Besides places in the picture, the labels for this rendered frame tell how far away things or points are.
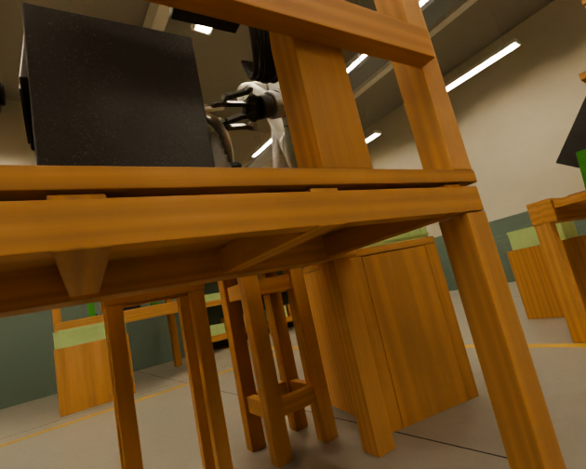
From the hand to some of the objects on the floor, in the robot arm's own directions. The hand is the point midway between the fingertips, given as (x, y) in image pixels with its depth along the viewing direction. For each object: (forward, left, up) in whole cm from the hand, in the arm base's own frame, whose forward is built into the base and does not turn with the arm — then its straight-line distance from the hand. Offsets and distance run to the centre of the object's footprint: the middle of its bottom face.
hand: (211, 114), depth 101 cm
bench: (-2, -12, -120) cm, 121 cm away
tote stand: (-70, +100, -116) cm, 168 cm away
